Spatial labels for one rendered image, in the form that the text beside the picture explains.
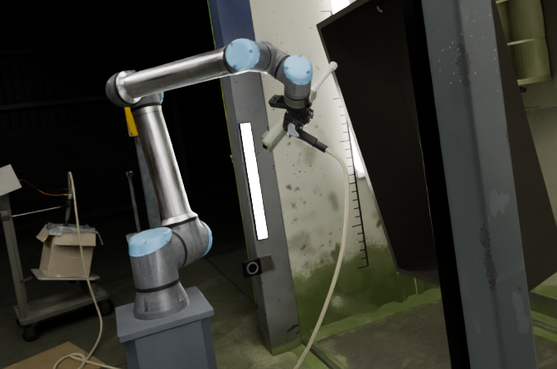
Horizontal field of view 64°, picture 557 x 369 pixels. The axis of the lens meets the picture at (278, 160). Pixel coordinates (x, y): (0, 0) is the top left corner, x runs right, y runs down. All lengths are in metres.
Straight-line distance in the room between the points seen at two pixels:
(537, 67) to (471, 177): 2.47
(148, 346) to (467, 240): 1.24
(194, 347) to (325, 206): 1.25
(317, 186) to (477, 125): 2.09
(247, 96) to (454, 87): 1.98
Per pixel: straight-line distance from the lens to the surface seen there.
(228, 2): 2.50
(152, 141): 1.74
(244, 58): 1.33
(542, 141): 3.12
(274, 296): 2.54
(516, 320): 0.54
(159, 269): 1.59
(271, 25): 2.54
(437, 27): 0.50
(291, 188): 2.47
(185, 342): 1.61
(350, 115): 2.06
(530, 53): 2.92
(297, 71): 1.40
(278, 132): 1.66
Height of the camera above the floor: 1.18
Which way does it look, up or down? 3 degrees down
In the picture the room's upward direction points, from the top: 9 degrees counter-clockwise
